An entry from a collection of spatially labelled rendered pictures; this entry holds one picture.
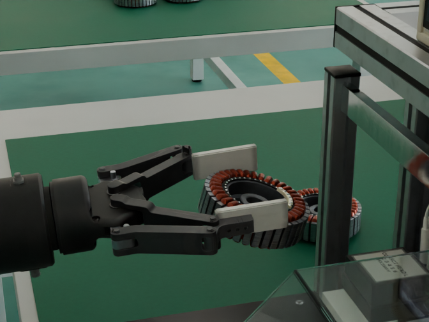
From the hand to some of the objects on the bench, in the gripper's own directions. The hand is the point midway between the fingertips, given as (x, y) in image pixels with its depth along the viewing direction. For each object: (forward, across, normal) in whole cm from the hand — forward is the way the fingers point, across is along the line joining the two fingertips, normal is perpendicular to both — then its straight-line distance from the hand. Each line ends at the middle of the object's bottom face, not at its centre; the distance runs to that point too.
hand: (253, 186), depth 94 cm
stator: (+16, -27, -24) cm, 39 cm away
